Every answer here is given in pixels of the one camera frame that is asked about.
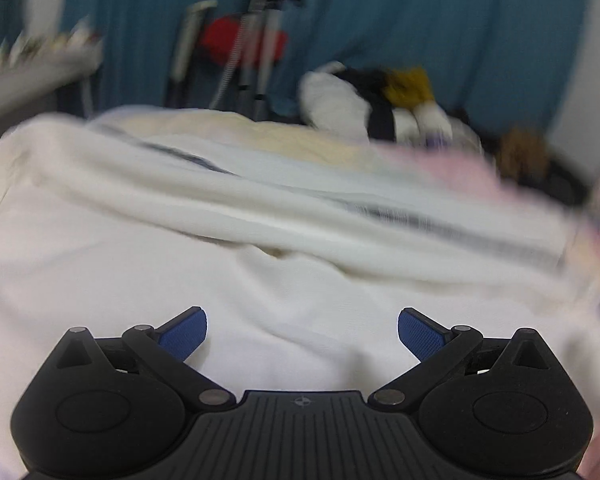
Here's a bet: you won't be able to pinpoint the grey crumpled garment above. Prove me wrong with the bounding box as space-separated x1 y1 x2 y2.
449 119 485 152

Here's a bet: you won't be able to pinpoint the red garment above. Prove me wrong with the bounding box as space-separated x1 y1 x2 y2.
200 16 288 66

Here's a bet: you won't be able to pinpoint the white pants with black stripes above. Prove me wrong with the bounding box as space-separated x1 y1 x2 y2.
0 105 600 480

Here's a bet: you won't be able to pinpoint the brown paper bag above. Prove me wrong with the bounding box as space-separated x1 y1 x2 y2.
497 129 551 181

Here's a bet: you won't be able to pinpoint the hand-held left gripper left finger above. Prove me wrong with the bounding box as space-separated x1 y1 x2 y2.
55 305 237 413

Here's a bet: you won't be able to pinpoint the pastel tie-dye duvet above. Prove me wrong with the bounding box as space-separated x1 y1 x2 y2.
380 145 600 480

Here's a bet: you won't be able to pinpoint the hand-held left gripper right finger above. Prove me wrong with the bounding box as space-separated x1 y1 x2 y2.
367 306 551 413

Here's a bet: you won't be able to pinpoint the blue curtain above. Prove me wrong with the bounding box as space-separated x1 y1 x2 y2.
60 0 261 111
260 0 593 133

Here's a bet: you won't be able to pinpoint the cream garment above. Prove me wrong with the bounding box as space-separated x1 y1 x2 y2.
395 102 453 138

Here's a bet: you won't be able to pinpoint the white puffy jacket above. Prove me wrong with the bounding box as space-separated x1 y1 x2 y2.
300 62 376 138

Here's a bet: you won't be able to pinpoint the mustard yellow garment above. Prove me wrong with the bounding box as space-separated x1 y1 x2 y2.
385 66 436 108

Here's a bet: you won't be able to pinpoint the black garment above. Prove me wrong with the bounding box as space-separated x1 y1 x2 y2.
337 66 398 141

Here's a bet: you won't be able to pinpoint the black chair with white backrest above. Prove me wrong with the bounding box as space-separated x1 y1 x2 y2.
167 0 218 108

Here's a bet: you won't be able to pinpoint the grey steamer hose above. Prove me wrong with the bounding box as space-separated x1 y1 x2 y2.
210 10 248 111

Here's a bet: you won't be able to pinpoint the white dressing desk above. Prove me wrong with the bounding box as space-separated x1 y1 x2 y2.
0 35 105 126

